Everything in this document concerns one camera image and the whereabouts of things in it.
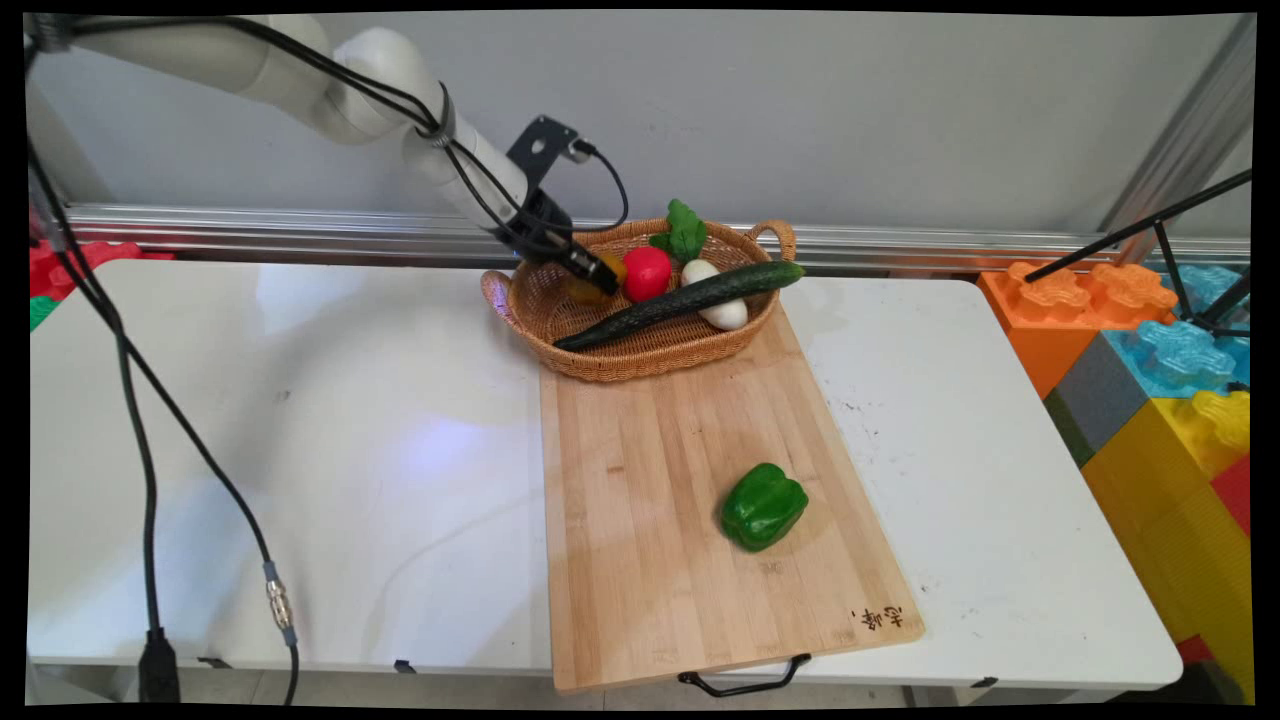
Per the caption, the green bell pepper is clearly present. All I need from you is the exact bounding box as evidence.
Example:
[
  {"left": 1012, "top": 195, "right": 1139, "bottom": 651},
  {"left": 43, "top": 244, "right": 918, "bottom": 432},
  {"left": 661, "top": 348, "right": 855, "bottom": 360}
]
[{"left": 720, "top": 462, "right": 810, "bottom": 553}]

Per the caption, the grey giant building block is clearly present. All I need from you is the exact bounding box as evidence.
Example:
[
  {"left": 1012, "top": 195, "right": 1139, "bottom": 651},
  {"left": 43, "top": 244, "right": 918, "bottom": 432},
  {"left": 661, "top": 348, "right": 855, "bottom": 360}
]
[{"left": 1043, "top": 334, "right": 1151, "bottom": 469}]

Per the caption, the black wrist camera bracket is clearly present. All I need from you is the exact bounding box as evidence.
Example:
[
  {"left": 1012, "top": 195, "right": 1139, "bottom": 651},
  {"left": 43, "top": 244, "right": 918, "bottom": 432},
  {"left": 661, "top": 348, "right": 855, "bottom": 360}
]
[{"left": 506, "top": 114, "right": 593, "bottom": 189}]

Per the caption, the red tomato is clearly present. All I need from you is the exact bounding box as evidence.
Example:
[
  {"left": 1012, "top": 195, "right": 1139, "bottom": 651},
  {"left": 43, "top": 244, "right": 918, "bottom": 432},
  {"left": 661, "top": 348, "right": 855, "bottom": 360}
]
[{"left": 621, "top": 245, "right": 674, "bottom": 304}]

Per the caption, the thin cable with metal connector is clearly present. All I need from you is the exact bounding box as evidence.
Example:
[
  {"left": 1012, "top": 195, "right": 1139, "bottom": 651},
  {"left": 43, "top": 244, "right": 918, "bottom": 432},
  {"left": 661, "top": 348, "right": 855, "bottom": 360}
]
[{"left": 28, "top": 150, "right": 301, "bottom": 707}]

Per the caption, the black camera usb cable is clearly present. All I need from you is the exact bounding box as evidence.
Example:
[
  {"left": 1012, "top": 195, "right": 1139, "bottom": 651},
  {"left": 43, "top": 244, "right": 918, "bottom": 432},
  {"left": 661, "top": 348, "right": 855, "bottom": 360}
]
[{"left": 572, "top": 140, "right": 631, "bottom": 235}]

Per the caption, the yellow orange pepper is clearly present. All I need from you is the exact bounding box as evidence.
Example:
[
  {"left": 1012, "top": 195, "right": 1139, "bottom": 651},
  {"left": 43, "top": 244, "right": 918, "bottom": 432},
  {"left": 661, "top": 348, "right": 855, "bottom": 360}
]
[{"left": 566, "top": 252, "right": 629, "bottom": 306}]

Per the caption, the yellow giant building block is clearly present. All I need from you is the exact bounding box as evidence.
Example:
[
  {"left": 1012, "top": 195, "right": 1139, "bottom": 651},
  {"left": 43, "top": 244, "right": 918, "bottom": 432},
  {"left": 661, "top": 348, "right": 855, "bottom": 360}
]
[{"left": 1081, "top": 390, "right": 1256, "bottom": 703}]

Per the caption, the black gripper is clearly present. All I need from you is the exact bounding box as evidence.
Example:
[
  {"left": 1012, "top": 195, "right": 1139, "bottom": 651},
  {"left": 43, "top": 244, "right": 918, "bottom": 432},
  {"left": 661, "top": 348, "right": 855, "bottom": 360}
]
[{"left": 495, "top": 188, "right": 622, "bottom": 298}]

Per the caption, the black tripod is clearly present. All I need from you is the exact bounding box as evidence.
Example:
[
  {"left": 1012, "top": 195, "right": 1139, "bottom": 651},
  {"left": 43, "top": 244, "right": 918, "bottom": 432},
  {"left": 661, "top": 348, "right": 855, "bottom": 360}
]
[{"left": 1024, "top": 169, "right": 1254, "bottom": 338}]

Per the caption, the aluminium rail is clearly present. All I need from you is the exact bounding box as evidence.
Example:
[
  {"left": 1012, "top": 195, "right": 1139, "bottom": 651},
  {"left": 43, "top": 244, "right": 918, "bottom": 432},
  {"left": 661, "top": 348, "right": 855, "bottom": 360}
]
[{"left": 58, "top": 204, "right": 1252, "bottom": 273}]

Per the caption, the orange giant building block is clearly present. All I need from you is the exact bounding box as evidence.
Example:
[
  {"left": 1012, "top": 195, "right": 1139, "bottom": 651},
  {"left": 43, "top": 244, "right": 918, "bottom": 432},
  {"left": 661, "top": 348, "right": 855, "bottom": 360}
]
[{"left": 977, "top": 261, "right": 1180, "bottom": 400}]

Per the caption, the dark green cucumber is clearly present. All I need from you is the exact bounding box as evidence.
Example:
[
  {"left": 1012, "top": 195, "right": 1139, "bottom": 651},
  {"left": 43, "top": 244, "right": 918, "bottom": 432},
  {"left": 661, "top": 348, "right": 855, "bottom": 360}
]
[{"left": 552, "top": 260, "right": 807, "bottom": 352}]

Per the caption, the thick black cable with plug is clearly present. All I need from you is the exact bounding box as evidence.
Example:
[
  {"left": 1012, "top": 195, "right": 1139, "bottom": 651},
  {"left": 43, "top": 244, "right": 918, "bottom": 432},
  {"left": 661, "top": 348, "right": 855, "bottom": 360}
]
[{"left": 28, "top": 200, "right": 183, "bottom": 704}]

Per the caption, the aluminium frame post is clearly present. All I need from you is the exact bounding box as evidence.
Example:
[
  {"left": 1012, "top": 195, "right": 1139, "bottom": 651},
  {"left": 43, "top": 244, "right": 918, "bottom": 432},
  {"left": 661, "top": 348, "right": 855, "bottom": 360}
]
[{"left": 1098, "top": 14, "right": 1257, "bottom": 265}]

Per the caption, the grey cable strap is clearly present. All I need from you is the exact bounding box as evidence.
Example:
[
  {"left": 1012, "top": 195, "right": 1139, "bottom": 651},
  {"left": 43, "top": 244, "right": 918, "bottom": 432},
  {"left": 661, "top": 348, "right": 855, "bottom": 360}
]
[{"left": 418, "top": 82, "right": 459, "bottom": 149}]

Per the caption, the red giant building block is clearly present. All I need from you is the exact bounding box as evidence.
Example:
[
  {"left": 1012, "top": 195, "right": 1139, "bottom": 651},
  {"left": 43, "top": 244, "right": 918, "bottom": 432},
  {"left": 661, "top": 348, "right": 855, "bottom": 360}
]
[{"left": 1209, "top": 455, "right": 1252, "bottom": 538}]

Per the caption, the wooden cutting board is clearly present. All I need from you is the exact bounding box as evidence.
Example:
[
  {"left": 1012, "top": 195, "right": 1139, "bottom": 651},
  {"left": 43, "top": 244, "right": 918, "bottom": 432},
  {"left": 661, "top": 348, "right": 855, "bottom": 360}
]
[{"left": 538, "top": 300, "right": 926, "bottom": 694}]

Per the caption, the woven wicker basket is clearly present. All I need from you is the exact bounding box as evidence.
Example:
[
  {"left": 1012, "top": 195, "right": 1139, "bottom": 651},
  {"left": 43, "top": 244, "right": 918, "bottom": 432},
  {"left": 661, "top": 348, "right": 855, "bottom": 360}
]
[{"left": 480, "top": 218, "right": 798, "bottom": 385}]

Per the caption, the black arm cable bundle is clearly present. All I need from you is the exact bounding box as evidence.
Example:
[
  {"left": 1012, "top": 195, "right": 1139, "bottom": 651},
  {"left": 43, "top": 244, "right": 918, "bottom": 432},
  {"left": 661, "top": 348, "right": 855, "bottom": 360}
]
[{"left": 25, "top": 14, "right": 576, "bottom": 263}]

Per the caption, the black metal board handle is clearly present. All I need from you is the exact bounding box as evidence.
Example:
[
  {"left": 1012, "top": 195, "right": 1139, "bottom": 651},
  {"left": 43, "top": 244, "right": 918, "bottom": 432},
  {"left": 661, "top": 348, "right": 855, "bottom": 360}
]
[{"left": 677, "top": 653, "right": 813, "bottom": 698}]

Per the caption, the blue giant building block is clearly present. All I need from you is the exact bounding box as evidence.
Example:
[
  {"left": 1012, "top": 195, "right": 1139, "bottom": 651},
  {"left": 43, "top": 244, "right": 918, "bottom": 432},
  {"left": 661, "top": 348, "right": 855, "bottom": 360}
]
[{"left": 1100, "top": 264, "right": 1252, "bottom": 401}]

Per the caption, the white radish with green leaves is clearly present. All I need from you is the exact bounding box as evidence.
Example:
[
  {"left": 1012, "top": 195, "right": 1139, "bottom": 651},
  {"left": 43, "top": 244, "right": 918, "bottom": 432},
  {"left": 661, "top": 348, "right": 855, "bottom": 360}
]
[{"left": 648, "top": 198, "right": 750, "bottom": 332}]

